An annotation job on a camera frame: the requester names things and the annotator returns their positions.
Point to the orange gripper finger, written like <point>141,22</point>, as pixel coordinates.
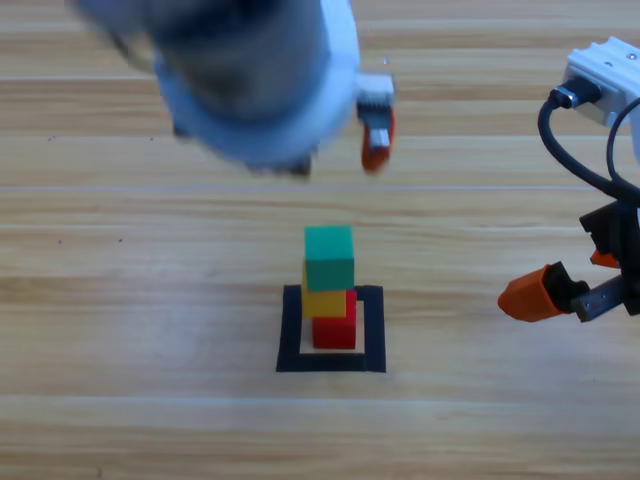
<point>369,157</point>
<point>604,259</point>
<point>530,297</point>

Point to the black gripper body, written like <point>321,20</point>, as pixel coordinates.
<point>627,250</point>
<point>375,90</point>

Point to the green wooden cube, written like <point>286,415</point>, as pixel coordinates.
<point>330,255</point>

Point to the yellow wooden cube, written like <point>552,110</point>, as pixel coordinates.
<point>325,305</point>

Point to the red wooden cube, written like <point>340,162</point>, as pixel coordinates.
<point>334,332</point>

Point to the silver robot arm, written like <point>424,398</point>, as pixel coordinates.
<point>240,75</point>

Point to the black tape square outline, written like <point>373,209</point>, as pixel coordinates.
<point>287,330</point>

